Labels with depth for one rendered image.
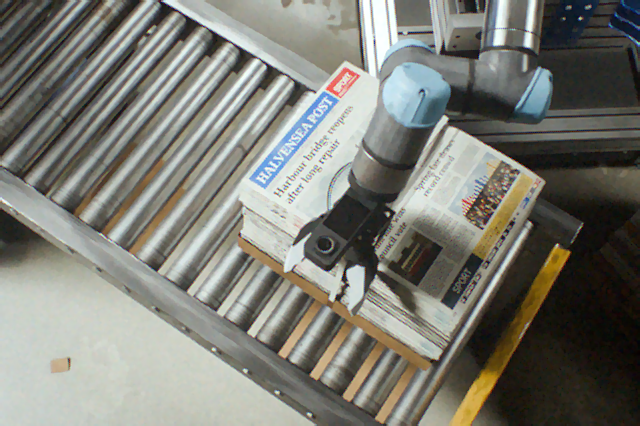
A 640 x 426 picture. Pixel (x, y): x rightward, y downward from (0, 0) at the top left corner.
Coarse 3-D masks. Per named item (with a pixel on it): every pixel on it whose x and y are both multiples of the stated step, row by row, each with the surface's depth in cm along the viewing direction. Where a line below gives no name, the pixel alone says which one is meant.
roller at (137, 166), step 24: (216, 72) 155; (192, 96) 152; (168, 120) 150; (192, 120) 154; (144, 144) 149; (168, 144) 150; (120, 168) 147; (144, 168) 148; (120, 192) 145; (96, 216) 143
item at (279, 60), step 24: (168, 0) 160; (192, 0) 160; (192, 24) 161; (216, 24) 158; (240, 24) 158; (216, 48) 163; (240, 48) 157; (264, 48) 156; (288, 72) 155; (312, 72) 155; (528, 216) 145; (552, 216) 145; (552, 240) 146
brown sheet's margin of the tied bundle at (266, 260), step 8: (240, 232) 133; (240, 240) 134; (248, 248) 134; (256, 248) 132; (256, 256) 135; (264, 256) 133; (264, 264) 135; (272, 264) 133; (280, 272) 134; (296, 280) 132; (304, 280) 131; (304, 288) 133; (312, 288) 131
